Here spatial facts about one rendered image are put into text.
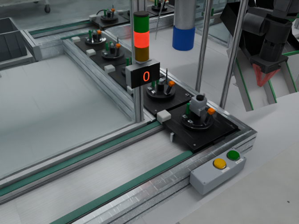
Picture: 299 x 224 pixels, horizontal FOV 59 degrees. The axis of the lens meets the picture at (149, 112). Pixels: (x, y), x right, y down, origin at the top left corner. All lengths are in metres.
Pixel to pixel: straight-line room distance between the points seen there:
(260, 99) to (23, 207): 1.00
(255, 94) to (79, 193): 0.82
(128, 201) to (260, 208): 0.46
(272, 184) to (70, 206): 0.73
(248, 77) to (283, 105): 0.37
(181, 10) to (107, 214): 1.41
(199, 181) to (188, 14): 1.24
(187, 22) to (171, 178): 1.23
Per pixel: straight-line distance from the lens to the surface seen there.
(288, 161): 1.23
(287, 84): 1.39
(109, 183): 0.96
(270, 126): 1.37
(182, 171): 0.94
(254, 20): 0.83
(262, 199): 1.06
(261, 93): 1.26
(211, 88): 1.55
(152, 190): 0.88
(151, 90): 1.24
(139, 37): 0.88
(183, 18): 1.89
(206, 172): 0.94
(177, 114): 1.15
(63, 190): 0.98
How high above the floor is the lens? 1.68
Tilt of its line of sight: 38 degrees down
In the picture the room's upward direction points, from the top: straight up
